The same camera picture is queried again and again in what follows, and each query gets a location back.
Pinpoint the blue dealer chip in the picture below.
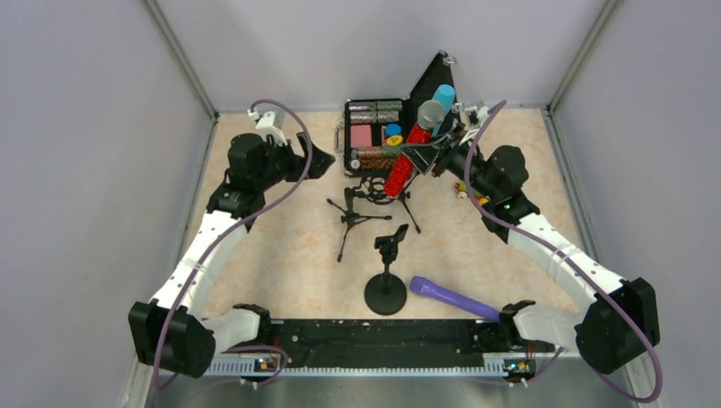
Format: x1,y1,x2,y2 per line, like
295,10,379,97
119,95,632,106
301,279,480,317
384,123,401,138

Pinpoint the yellow dealer chip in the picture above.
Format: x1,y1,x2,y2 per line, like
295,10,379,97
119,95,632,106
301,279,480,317
383,135,403,147

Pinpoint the purple toy microphone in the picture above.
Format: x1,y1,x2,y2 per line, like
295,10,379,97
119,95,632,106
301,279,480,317
410,276,500,323

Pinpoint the colourful toy brick train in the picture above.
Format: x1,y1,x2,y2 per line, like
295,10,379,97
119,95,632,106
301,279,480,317
454,182,490,206

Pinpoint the black tripod stand with pop filter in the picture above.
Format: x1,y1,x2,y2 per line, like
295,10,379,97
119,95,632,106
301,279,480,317
326,175,398,264

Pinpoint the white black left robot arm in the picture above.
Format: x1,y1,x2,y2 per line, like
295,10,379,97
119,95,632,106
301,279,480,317
128,133,336,378

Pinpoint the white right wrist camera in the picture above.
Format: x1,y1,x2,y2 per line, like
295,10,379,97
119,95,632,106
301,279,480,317
460,104,491,133

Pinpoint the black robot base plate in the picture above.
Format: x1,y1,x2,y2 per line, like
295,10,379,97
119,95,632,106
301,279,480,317
248,319,555,369

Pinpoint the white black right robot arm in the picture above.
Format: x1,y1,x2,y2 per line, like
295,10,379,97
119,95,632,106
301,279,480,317
400,136,661,374

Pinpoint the pink card deck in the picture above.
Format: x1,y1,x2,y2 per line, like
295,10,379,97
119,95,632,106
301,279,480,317
349,124,372,148

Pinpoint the red glitter microphone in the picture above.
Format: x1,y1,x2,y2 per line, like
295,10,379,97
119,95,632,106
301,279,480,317
383,99,446,198

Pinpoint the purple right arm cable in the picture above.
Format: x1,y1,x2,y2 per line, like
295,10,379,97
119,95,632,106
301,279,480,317
463,99,665,404

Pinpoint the black aluminium poker chip case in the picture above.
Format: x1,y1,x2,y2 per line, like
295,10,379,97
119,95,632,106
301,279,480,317
335,50,456,178

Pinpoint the black tripod microphone stand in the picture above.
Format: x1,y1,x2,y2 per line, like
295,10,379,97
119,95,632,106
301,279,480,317
395,170,423,235

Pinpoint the black round base microphone stand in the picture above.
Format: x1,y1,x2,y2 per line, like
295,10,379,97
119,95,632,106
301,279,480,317
364,224,409,316

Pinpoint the cyan toy microphone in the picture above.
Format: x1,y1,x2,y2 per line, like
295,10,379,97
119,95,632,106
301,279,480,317
432,84,456,139

